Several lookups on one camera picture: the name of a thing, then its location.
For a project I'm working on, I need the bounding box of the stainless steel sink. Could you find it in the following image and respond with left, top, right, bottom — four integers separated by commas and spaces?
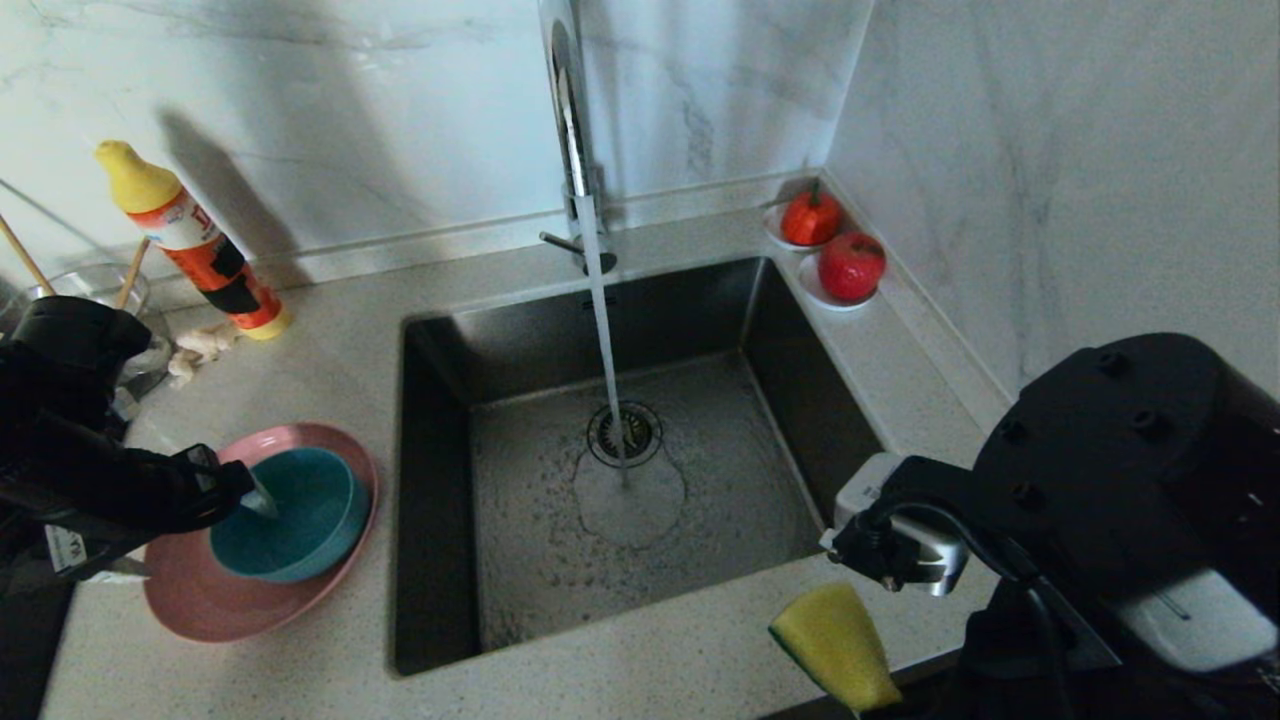
393, 257, 886, 677

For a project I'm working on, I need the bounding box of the pink round plate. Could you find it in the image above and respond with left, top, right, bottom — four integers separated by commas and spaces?
143, 423, 381, 643

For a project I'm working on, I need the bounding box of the orange detergent bottle yellow cap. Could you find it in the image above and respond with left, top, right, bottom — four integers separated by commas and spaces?
95, 140, 293, 341

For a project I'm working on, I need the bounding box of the clear glass pot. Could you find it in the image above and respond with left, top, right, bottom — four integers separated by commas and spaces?
30, 265, 173, 396

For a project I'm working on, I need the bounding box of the wooden chopstick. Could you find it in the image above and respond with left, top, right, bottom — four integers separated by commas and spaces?
113, 238, 151, 311
0, 215, 56, 298

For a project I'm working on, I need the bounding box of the black induction cooktop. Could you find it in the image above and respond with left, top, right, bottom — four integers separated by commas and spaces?
0, 575, 76, 720

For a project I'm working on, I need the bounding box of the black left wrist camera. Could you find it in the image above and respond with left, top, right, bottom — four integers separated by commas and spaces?
5, 295, 153, 426

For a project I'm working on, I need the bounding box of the red apple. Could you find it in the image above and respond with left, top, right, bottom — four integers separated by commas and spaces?
817, 233, 886, 304

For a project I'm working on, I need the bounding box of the red tomato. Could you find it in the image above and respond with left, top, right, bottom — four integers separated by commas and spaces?
780, 185, 841, 248

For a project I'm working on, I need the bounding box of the chrome faucet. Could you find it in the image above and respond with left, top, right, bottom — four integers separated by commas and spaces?
538, 0, 618, 279

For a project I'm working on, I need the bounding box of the yellow sponge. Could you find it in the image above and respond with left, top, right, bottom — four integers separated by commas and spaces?
768, 582, 903, 713

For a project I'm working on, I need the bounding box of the small white dish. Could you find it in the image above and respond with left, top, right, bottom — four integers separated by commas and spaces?
797, 255, 881, 313
762, 203, 841, 253

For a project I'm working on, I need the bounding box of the garlic bulb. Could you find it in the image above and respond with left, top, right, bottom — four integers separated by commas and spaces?
170, 325, 246, 386

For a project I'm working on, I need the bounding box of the teal blue bowl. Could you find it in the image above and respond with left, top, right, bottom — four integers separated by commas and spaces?
210, 447, 372, 584

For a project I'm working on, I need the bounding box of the metal sink drain strainer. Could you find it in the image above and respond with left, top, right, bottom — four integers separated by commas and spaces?
586, 402, 663, 469

